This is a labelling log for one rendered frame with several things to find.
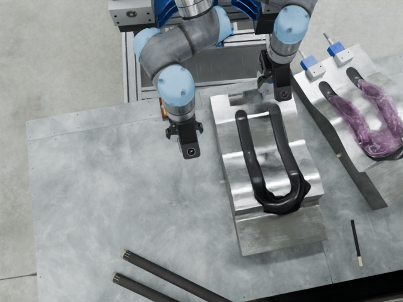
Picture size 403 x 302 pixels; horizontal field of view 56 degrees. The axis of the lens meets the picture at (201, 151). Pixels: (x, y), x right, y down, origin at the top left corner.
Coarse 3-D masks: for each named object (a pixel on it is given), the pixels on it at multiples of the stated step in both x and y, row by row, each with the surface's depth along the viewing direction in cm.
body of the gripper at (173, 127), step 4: (168, 116) 93; (192, 116) 93; (172, 120) 93; (188, 120) 93; (172, 124) 99; (196, 124) 99; (172, 128) 98; (176, 128) 99; (196, 128) 101; (172, 132) 101; (176, 132) 101
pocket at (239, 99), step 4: (228, 96) 123; (232, 96) 124; (236, 96) 124; (240, 96) 124; (244, 96) 123; (232, 100) 124; (236, 100) 124; (240, 100) 124; (244, 100) 124; (232, 104) 124; (236, 104) 124; (240, 104) 124
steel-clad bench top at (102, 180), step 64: (384, 64) 134; (64, 128) 129; (128, 128) 129; (64, 192) 123; (128, 192) 123; (192, 192) 123; (64, 256) 118; (192, 256) 118; (256, 256) 117; (320, 256) 117; (384, 256) 117
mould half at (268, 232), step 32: (224, 96) 122; (256, 96) 122; (224, 128) 119; (256, 128) 119; (288, 128) 119; (224, 160) 117; (288, 192) 109; (320, 192) 109; (256, 224) 114; (288, 224) 114; (320, 224) 114
